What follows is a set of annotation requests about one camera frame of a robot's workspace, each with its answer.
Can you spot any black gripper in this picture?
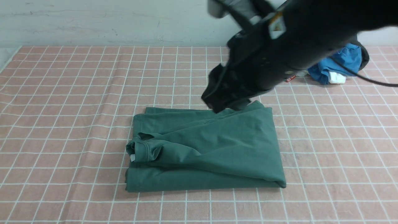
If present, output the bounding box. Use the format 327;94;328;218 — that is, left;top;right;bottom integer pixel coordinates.
201;30;289;113

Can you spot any green long-sleeved shirt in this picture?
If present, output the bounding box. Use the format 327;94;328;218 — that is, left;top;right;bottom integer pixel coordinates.
125;101;287;193

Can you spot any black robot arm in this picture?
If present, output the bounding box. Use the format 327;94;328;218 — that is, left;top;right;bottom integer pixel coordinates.
201;0;397;113

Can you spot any blue crumpled garment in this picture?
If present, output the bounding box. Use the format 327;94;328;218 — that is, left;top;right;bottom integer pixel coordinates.
308;43;362;77

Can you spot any dark grey crumpled garment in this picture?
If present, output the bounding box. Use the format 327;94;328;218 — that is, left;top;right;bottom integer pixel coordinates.
350;35;370;71

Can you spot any pink checkered tablecloth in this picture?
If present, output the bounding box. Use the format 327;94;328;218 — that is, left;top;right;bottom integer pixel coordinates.
0;46;398;224

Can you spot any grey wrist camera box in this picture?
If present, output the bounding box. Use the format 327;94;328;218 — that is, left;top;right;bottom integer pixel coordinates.
207;0;274;25

